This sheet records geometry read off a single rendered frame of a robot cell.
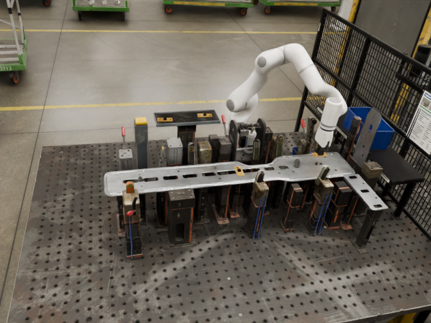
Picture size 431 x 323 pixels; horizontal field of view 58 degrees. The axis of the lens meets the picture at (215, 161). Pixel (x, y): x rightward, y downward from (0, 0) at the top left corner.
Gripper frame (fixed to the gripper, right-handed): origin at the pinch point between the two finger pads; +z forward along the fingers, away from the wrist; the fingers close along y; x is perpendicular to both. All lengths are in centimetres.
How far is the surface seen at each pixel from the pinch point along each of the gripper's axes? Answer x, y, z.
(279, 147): -18.1, -14.2, 5.2
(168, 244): -88, 19, 38
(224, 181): -57, 7, 9
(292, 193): -22.2, 17.7, 13.5
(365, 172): 23.2, 13.3, 7.9
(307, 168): -7.4, 3.3, 9.2
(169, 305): -94, 54, 39
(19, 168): -196, -160, 109
